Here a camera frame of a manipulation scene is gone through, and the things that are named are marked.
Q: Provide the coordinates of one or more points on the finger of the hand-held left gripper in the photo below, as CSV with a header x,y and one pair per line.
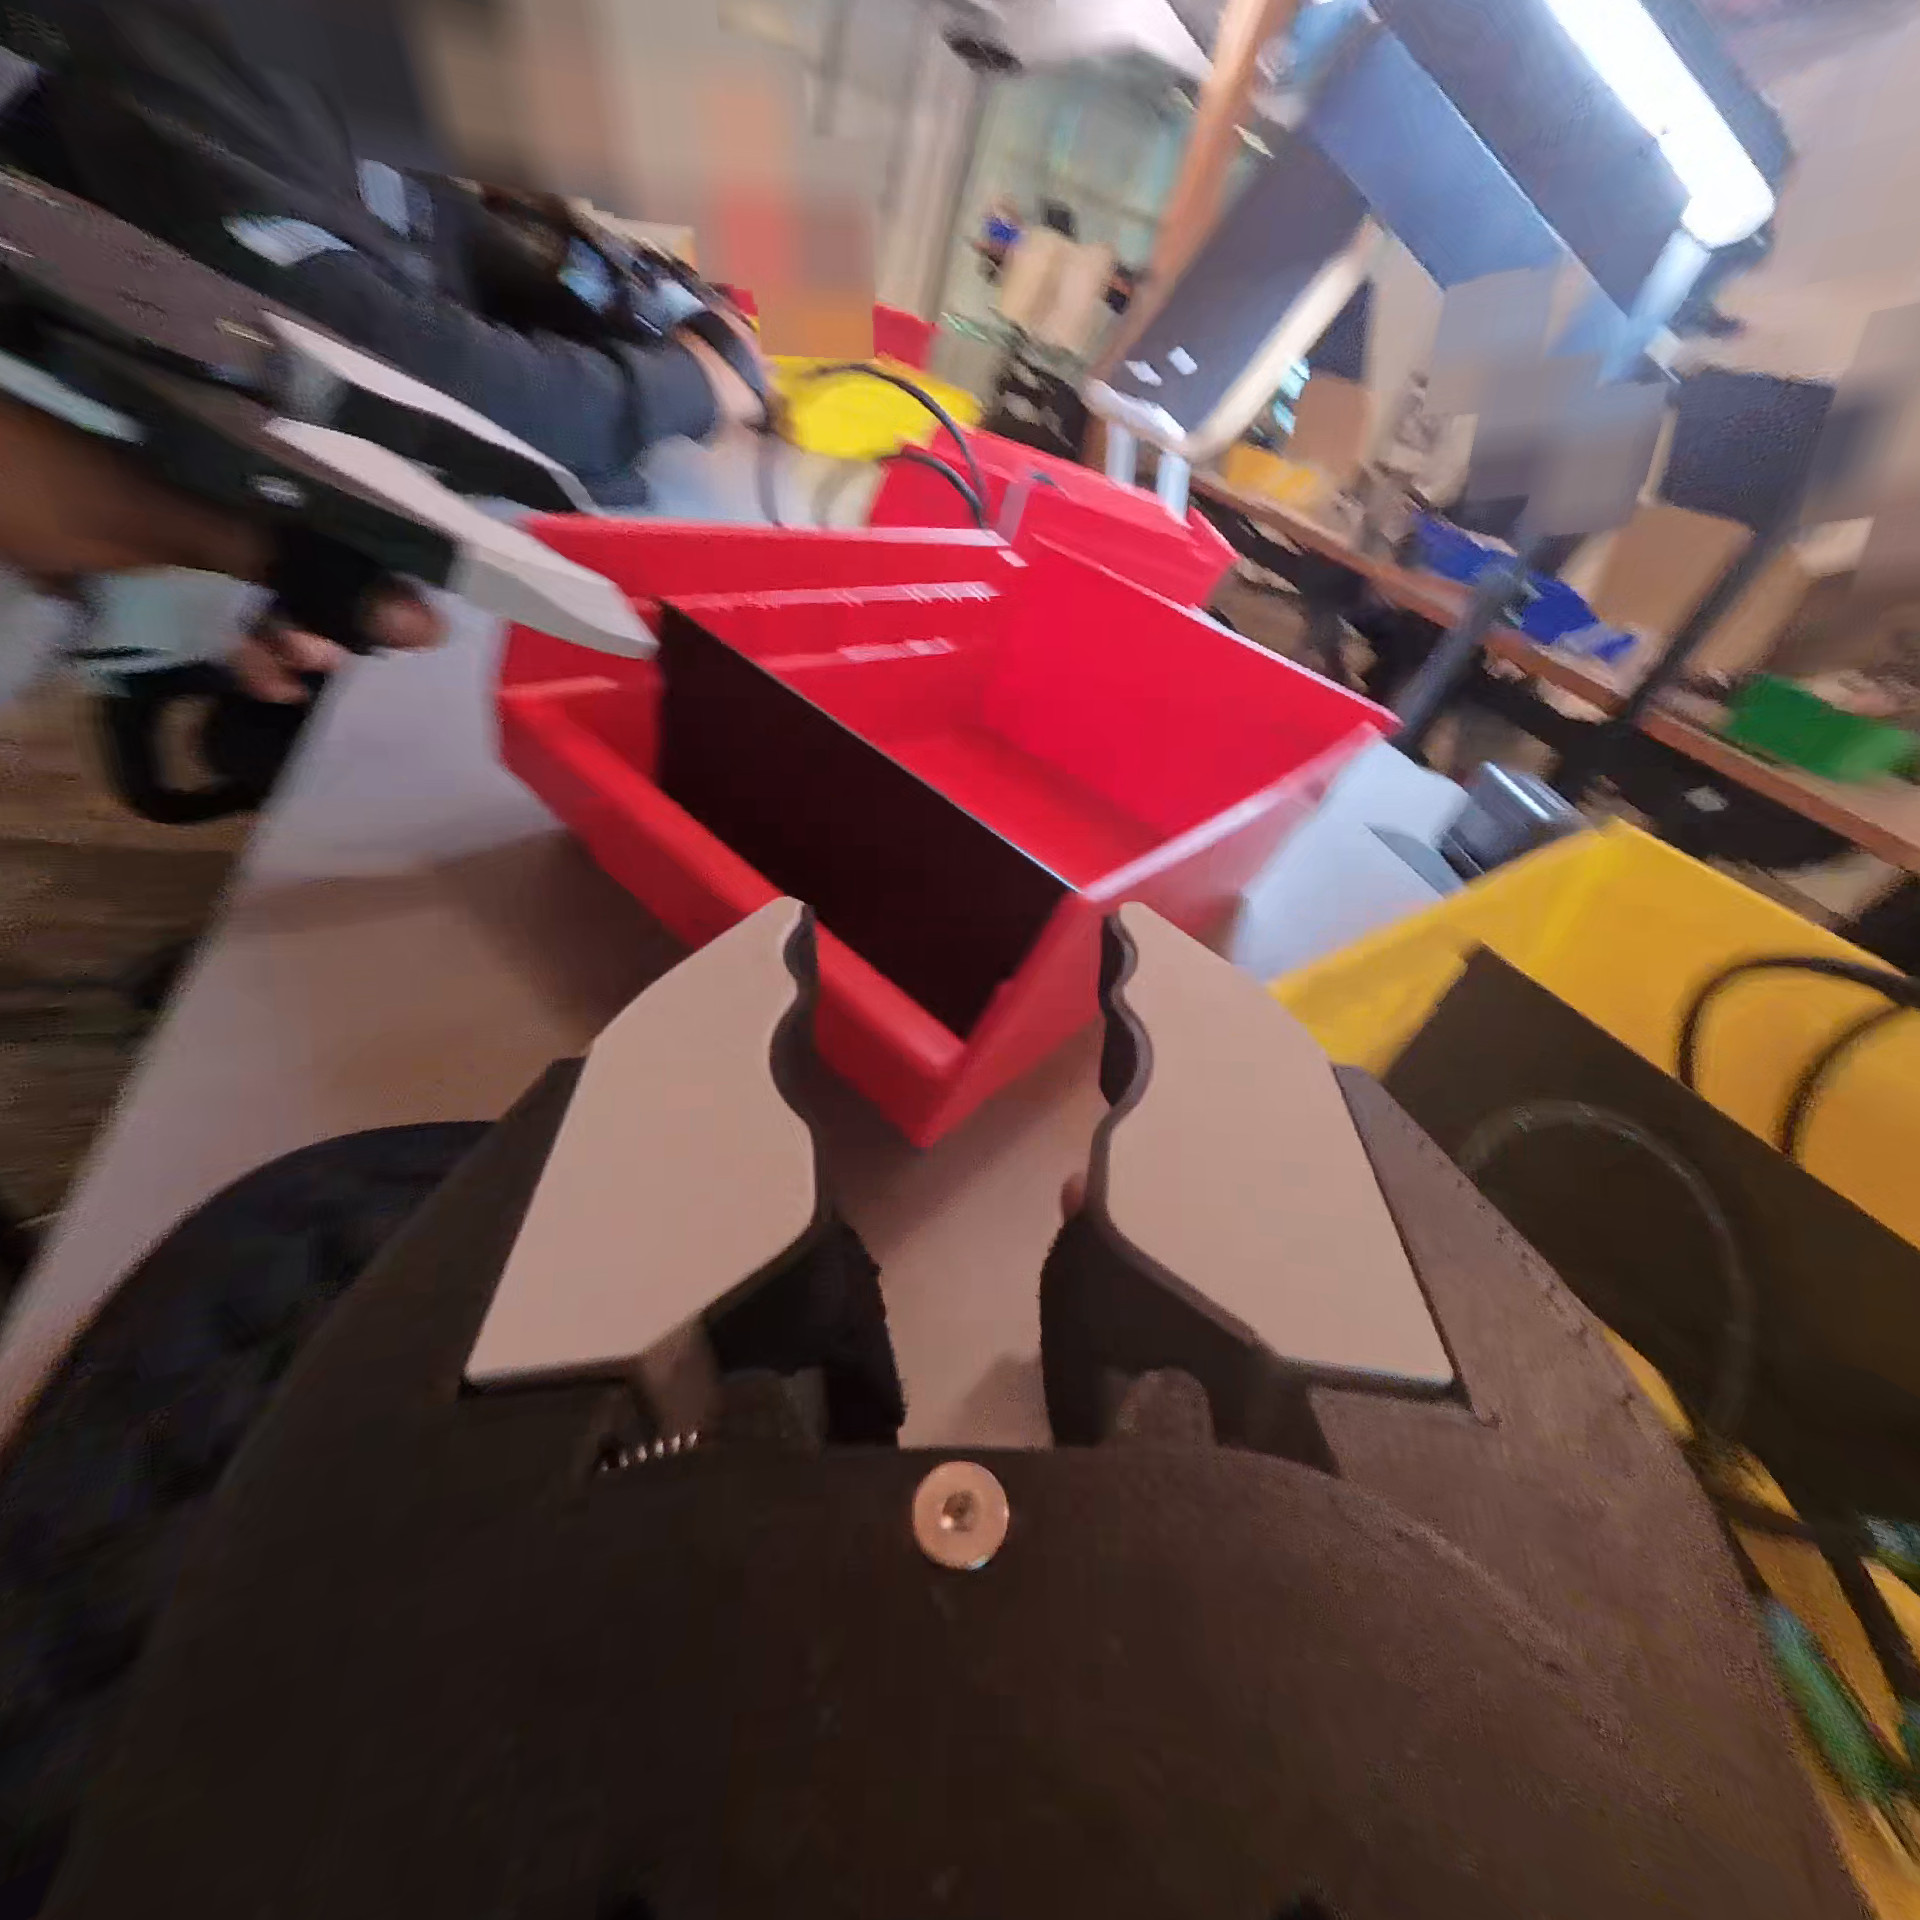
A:
x,y
405,399
524,578

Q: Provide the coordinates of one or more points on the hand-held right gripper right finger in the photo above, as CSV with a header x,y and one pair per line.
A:
x,y
1261,1184

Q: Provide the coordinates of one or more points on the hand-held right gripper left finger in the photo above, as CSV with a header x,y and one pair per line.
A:
x,y
661,1140

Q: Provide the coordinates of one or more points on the yellow plastic bin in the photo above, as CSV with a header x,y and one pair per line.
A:
x,y
1590,914
855,411

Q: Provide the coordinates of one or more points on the red plastic bin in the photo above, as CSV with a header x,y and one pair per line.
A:
x,y
1118,524
1051,690

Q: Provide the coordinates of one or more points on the pale grey box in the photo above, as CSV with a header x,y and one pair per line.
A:
x,y
1320,870

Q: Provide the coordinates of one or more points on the black bin divider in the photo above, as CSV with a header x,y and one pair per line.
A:
x,y
1846,1289
839,809

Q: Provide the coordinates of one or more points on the blue plastic bin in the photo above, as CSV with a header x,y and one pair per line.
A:
x,y
1547,599

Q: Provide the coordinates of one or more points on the wooden office desk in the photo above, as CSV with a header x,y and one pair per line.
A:
x,y
1799,780

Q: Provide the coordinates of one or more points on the green plastic bin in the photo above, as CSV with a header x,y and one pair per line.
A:
x,y
1815,728

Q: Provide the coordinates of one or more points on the overhead desk lamp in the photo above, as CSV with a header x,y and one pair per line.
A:
x,y
1651,89

